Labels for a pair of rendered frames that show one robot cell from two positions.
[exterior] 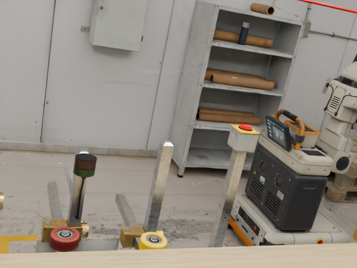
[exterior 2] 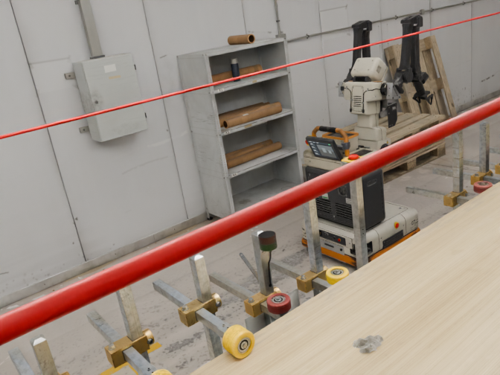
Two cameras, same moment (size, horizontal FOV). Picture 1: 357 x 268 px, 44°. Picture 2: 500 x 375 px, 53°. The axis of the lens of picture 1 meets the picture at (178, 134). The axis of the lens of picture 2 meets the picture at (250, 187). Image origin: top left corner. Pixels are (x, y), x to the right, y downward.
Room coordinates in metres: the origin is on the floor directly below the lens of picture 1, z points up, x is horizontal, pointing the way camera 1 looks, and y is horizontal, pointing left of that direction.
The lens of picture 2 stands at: (-0.36, 0.59, 1.82)
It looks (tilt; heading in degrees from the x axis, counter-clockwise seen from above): 19 degrees down; 348
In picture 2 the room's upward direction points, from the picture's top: 9 degrees counter-clockwise
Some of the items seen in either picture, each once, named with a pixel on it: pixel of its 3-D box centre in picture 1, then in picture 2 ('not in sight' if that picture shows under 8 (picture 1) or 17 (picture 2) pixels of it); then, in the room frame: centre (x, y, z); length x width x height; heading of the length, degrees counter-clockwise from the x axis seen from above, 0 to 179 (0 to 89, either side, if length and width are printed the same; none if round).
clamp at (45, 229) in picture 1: (65, 231); (263, 300); (1.16, 0.28, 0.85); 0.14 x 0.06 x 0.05; 113
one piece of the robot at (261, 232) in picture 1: (249, 220); (330, 236); (2.69, -0.59, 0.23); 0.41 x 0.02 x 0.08; 22
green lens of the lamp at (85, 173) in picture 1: (84, 169); (268, 244); (1.13, 0.24, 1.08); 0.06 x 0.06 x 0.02
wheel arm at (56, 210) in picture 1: (56, 216); (245, 295); (1.24, 0.33, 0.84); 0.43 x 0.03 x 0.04; 23
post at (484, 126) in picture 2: not in sight; (484, 167); (1.76, -1.12, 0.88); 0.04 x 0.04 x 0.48; 23
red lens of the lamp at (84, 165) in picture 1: (85, 160); (267, 237); (1.13, 0.24, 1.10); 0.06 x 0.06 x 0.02
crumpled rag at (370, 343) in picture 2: not in sight; (368, 341); (0.72, 0.09, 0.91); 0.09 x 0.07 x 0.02; 89
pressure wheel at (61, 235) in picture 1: (63, 249); (280, 312); (1.05, 0.25, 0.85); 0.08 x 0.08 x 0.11
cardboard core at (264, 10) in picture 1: (262, 8); (240, 39); (4.12, -0.51, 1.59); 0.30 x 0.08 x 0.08; 23
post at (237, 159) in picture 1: (225, 208); (359, 226); (1.37, -0.21, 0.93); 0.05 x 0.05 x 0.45; 23
